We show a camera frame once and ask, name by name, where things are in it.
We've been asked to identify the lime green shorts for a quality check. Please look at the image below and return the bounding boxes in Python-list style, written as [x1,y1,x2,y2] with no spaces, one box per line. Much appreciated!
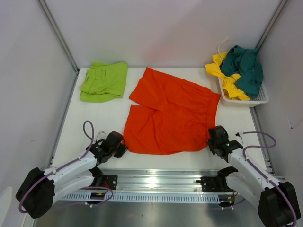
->
[80,62,128,103]

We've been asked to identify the aluminium rail frame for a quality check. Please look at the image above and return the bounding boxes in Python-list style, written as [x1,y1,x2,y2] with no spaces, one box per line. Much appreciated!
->
[32,167,291,196]

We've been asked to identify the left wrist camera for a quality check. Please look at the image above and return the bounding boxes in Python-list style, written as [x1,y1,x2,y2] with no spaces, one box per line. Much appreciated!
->
[95,130,107,143]

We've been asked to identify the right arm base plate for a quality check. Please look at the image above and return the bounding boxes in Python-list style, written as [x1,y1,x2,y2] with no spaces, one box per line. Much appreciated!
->
[196,176,224,192]

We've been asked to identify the white plastic basket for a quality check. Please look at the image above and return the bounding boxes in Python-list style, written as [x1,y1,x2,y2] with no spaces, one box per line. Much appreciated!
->
[217,78,269,107]

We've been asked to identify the orange shorts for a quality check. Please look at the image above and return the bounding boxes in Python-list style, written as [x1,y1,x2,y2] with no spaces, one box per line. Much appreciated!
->
[124,68,221,155]

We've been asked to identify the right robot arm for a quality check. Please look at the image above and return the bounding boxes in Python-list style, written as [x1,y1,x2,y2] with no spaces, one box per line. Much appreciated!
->
[208,126,301,227]

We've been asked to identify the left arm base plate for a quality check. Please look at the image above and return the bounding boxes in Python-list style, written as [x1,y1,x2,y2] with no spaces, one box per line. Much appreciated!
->
[101,175,118,190]

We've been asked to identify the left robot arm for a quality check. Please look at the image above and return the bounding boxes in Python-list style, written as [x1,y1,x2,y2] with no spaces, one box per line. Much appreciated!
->
[16,131,128,219]

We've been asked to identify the yellow shorts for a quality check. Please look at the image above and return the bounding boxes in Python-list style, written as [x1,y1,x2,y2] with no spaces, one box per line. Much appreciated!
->
[205,52,250,101]

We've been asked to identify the slotted cable duct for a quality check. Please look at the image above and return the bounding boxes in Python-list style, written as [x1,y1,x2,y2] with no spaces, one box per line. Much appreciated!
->
[61,192,232,204]

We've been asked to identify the teal shorts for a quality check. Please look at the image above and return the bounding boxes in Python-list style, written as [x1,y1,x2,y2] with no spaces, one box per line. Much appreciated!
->
[220,45,263,99]

